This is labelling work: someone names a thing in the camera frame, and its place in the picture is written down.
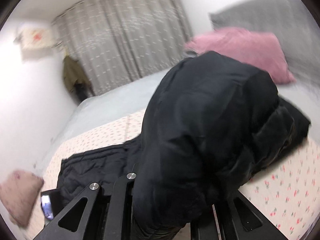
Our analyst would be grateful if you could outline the grey dotted curtain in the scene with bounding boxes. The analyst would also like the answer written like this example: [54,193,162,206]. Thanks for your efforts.
[53,0,191,95]

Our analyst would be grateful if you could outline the pink velvet pillow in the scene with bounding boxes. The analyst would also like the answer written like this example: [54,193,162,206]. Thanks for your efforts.
[184,27,296,85]

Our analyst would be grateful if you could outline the grey quilted headboard cushion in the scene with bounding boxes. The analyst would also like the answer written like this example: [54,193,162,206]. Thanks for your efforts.
[209,0,319,105]

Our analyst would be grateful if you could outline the cherry print bed sheet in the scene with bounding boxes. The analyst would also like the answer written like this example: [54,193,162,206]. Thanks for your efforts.
[24,108,320,240]

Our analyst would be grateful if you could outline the light grey bed cover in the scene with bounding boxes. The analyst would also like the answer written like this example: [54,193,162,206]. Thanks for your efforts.
[37,69,168,173]

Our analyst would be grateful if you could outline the dusty pink floral pillow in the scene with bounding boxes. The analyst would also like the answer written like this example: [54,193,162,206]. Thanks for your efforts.
[1,170,44,228]

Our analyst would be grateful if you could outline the wall air conditioner with cover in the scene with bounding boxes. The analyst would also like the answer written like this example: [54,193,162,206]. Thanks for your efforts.
[15,26,55,61]

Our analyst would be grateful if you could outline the black quilted puffer jacket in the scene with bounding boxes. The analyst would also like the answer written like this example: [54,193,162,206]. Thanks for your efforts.
[57,51,310,239]

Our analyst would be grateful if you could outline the olive green hanging coat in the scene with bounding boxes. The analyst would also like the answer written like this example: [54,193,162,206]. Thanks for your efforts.
[63,55,94,102]

